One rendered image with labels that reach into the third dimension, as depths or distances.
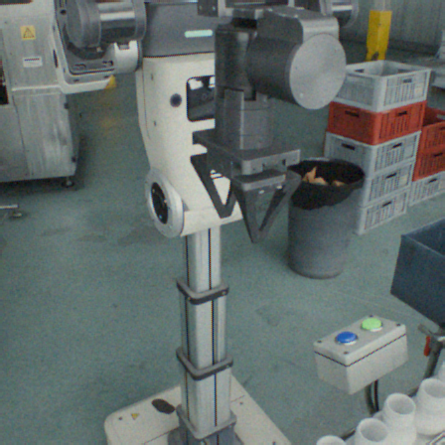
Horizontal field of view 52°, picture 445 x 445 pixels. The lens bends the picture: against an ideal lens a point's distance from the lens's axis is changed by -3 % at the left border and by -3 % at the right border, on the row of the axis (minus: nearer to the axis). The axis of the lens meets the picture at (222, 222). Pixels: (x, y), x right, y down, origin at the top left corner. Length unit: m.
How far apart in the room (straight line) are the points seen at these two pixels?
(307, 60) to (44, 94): 3.70
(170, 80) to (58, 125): 3.20
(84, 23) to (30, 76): 3.27
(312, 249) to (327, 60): 2.43
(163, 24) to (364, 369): 0.70
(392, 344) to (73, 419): 1.60
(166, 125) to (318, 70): 0.57
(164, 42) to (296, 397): 1.66
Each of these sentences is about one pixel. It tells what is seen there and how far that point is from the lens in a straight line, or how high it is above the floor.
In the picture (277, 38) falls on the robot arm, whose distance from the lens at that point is 0.38.
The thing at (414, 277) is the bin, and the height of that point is 0.84.
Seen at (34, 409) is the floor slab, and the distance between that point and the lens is 2.27.
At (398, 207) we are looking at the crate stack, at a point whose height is 0.09.
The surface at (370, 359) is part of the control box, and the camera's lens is 0.80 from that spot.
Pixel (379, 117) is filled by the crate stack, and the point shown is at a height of 0.85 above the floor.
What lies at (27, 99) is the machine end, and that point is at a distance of 4.03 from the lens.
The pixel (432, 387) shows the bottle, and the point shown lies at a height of 1.15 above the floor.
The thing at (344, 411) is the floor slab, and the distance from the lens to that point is 2.18.
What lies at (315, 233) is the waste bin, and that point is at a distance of 2.71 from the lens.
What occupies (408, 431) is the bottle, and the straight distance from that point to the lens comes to 0.67.
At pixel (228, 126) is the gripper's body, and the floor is 1.51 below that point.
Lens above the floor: 1.63
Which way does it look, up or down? 28 degrees down
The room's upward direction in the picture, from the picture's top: straight up
